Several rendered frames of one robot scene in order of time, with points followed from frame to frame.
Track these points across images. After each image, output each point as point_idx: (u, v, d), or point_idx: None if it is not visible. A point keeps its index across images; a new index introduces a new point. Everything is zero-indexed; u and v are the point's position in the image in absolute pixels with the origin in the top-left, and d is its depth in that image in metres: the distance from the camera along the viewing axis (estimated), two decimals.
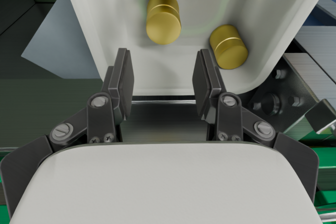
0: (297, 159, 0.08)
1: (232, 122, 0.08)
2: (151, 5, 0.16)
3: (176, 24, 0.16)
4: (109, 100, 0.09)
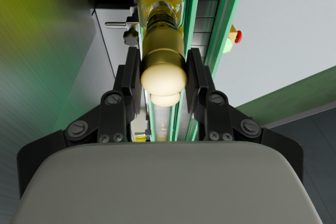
0: (283, 153, 0.08)
1: (222, 120, 0.08)
2: (147, 46, 0.12)
3: (181, 76, 0.11)
4: (122, 99, 0.09)
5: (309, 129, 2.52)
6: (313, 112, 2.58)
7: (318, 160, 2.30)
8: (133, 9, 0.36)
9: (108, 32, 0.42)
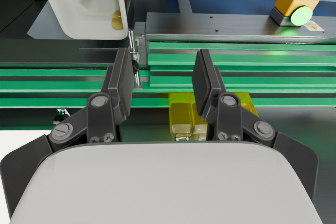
0: (297, 159, 0.08)
1: (232, 122, 0.08)
2: None
3: None
4: (109, 100, 0.09)
5: None
6: None
7: None
8: None
9: None
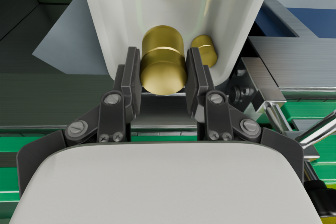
0: (283, 153, 0.08)
1: (222, 120, 0.08)
2: None
3: None
4: (122, 99, 0.09)
5: None
6: None
7: None
8: None
9: None
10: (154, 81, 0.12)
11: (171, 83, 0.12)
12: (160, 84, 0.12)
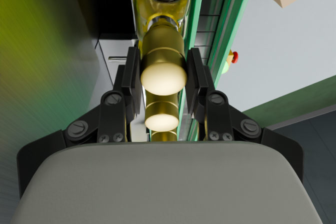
0: (283, 153, 0.08)
1: (222, 120, 0.08)
2: (149, 97, 0.17)
3: (174, 120, 0.16)
4: (122, 99, 0.09)
5: (307, 133, 2.55)
6: (311, 115, 2.60)
7: (316, 163, 2.32)
8: (135, 41, 0.38)
9: None
10: (154, 81, 0.12)
11: (171, 83, 0.12)
12: (160, 84, 0.12)
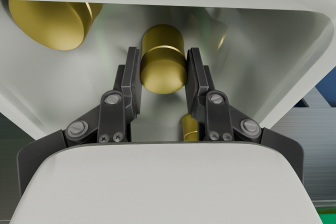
0: (283, 153, 0.08)
1: (222, 120, 0.08)
2: None
3: None
4: (122, 99, 0.09)
5: None
6: None
7: None
8: None
9: None
10: None
11: None
12: None
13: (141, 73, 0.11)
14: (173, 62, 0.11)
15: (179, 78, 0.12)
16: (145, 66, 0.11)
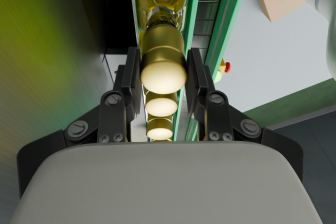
0: (283, 153, 0.08)
1: (222, 120, 0.08)
2: (150, 114, 0.22)
3: (168, 132, 0.21)
4: (122, 99, 0.09)
5: (303, 134, 2.61)
6: (307, 117, 2.67)
7: (311, 164, 2.39)
8: None
9: (115, 70, 0.50)
10: (154, 108, 0.17)
11: (166, 109, 0.17)
12: (158, 110, 0.17)
13: (141, 73, 0.11)
14: (173, 62, 0.11)
15: (179, 78, 0.12)
16: (145, 66, 0.11)
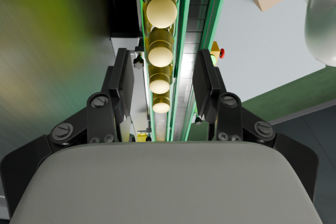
0: (297, 159, 0.08)
1: (232, 122, 0.08)
2: (152, 71, 0.27)
3: (166, 84, 0.27)
4: (109, 100, 0.09)
5: (300, 129, 2.66)
6: (305, 112, 2.72)
7: None
8: (139, 39, 0.49)
9: None
10: (155, 57, 0.22)
11: (164, 59, 0.23)
12: (158, 59, 0.23)
13: (147, 8, 0.18)
14: None
15: (171, 13, 0.18)
16: (150, 2, 0.17)
